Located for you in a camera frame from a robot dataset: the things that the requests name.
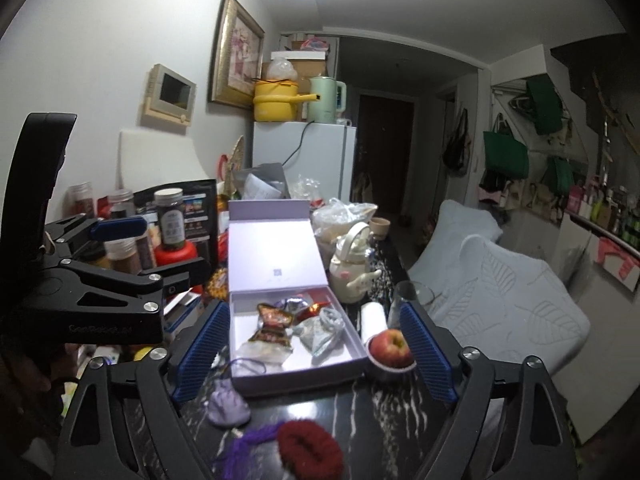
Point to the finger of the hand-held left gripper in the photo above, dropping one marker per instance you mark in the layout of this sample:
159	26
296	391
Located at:
120	227
195	270

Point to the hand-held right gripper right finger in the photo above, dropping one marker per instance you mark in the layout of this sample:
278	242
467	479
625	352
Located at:
427	355

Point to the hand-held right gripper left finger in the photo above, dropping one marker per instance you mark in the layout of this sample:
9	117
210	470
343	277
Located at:
200	352

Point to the lavender gift box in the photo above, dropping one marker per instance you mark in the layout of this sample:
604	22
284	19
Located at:
275	250

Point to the purple snack wrapper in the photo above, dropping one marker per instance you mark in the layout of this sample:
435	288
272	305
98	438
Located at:
295	305

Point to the small red packet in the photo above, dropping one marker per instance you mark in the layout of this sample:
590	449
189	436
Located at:
314	310

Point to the red knitted scrunchie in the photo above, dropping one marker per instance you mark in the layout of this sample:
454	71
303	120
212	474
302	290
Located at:
325	455

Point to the jar with black label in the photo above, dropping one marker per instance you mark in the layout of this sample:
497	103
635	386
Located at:
120	205

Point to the red container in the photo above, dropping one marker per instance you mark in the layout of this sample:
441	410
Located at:
175	255

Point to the silver lid jar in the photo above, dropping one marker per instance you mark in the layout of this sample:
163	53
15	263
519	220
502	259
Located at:
122	255

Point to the red apple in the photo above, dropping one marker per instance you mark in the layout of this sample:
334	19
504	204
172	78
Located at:
392	347

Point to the red rimmed dish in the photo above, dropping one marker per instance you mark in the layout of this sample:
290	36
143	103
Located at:
392	374

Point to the jar with red contents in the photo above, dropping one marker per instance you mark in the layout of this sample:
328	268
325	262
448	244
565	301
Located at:
82	202

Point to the tall jar dark contents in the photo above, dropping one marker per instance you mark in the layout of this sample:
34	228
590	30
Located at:
170	222

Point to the clear drinking glass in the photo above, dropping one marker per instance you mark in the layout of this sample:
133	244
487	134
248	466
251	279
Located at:
417	295

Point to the white paper roll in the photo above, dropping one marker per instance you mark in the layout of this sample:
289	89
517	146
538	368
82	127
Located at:
374	320

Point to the clear plastic packet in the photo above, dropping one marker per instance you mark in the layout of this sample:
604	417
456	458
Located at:
265	352

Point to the printed paper sheet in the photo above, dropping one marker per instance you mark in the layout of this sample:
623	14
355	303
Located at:
260	187

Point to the leaf pattern chair large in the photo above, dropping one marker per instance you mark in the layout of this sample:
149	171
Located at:
520	300

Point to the grey patterned packet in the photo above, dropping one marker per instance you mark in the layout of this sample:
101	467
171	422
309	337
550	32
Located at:
320	335

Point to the cream kettle bottle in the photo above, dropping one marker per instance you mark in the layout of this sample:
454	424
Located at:
350	270

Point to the grey plastic bag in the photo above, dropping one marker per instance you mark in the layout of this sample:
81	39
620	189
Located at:
272	172

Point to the leaf pattern chair small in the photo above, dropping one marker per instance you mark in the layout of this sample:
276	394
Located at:
460	230

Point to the small beige cup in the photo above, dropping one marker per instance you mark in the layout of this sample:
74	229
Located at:
380	227

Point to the clear crinkled plastic package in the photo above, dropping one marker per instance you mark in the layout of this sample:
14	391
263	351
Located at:
307	187

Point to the plastic bag of food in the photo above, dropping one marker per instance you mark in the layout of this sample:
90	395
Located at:
345	217

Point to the white fridge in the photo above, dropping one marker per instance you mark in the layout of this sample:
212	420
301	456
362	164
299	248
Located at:
320	160

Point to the white cabinet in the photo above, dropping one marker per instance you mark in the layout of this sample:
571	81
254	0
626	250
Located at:
590	270

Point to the yellow cooking pot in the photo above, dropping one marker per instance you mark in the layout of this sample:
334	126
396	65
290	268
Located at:
272	102

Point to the dark hanging bag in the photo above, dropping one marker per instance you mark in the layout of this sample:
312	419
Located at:
455	147

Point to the gold framed picture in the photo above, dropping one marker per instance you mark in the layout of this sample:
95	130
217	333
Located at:
235	52

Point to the green electric kettle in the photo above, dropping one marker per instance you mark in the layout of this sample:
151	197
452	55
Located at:
325	102

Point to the pink cloth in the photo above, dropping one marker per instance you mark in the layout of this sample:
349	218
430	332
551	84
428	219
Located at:
615	255

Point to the green tote bag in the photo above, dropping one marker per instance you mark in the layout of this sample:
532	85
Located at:
505	152
560	172
545	97

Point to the clear plastic bag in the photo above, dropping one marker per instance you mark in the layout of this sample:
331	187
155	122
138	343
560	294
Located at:
280	70

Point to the brown cardboard box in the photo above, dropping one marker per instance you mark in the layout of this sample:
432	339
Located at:
310	67

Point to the row of bottles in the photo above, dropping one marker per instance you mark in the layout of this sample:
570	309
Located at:
610	210

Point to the beige wall panel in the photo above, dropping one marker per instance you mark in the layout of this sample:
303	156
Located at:
167	92

